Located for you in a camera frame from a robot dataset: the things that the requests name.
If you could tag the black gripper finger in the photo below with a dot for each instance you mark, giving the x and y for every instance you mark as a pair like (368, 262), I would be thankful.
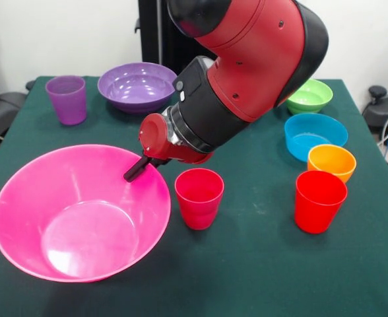
(135, 170)
(159, 162)

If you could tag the magenta plastic cup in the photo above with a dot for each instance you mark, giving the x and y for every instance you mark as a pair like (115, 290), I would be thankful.
(199, 204)

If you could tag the purple plastic bowl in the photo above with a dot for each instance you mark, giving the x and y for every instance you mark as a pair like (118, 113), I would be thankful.
(131, 82)

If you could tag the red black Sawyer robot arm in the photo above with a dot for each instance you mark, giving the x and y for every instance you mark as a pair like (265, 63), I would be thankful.
(253, 56)

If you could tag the large pink plastic bowl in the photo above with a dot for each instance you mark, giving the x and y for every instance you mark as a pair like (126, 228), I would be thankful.
(75, 211)

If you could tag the purple plastic cup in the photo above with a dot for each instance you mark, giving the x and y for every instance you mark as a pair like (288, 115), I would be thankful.
(67, 105)

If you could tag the shallow light blue plastic bowl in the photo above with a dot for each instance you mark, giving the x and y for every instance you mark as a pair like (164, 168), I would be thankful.
(299, 138)

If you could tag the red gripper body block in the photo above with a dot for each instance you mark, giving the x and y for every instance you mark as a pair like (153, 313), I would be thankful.
(152, 135)

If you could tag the dark green tablecloth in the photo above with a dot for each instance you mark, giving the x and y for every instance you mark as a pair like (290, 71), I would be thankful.
(246, 280)

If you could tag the green plastic bowl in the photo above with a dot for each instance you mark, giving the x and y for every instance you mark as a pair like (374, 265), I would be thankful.
(312, 99)

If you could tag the orange plastic cup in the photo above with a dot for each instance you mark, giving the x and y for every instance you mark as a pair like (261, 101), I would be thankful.
(332, 162)

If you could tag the red plastic cup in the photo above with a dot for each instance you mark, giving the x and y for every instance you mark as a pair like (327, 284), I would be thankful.
(316, 211)

